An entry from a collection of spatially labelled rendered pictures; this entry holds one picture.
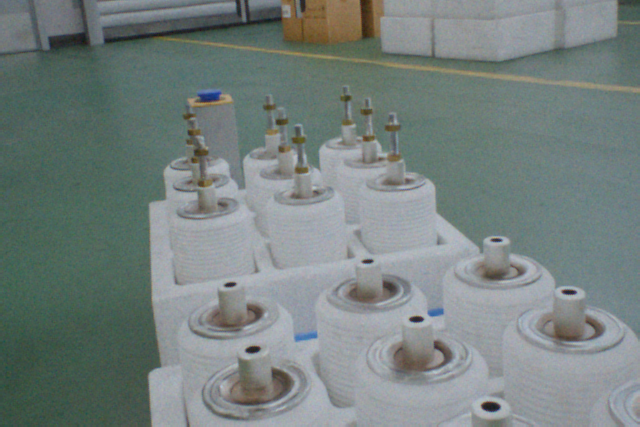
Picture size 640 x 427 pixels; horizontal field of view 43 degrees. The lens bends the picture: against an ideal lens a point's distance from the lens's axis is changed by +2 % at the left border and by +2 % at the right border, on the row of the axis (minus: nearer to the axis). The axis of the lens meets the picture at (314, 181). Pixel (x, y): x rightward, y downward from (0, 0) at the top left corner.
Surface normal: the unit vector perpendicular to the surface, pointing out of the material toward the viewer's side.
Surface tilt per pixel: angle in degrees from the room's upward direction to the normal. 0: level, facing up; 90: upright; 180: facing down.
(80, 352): 0
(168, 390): 0
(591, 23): 90
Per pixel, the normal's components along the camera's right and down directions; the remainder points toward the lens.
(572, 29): 0.59, 0.18
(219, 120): 0.21, 0.25
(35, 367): -0.08, -0.96
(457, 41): -0.80, 0.22
